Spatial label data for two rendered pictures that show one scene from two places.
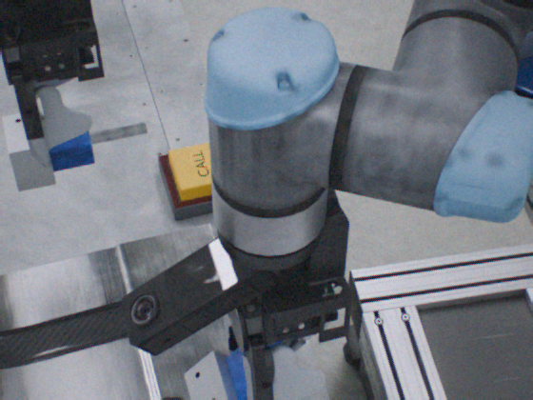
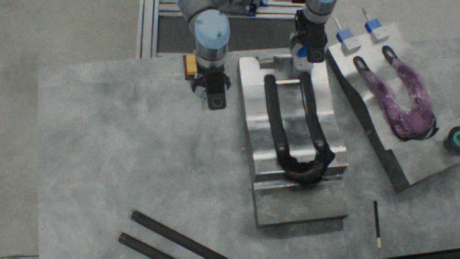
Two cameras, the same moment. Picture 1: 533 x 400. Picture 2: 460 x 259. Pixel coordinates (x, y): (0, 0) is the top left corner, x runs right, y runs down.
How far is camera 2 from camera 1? 118 cm
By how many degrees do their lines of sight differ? 44
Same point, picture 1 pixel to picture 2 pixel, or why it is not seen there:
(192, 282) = (317, 40)
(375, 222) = not seen: hidden behind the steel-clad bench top
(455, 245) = (105, 40)
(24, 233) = (205, 125)
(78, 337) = (272, 100)
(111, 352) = (281, 91)
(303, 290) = not seen: hidden behind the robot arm
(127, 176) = (186, 91)
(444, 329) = (166, 47)
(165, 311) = (320, 50)
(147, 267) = (253, 77)
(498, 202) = not seen: outside the picture
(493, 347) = (177, 34)
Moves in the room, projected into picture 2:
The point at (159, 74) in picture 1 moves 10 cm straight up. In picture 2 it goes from (136, 75) to (132, 60)
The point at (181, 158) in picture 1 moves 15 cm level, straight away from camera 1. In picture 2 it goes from (192, 68) to (144, 65)
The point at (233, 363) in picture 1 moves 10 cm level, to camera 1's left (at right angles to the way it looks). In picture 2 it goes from (301, 55) to (297, 85)
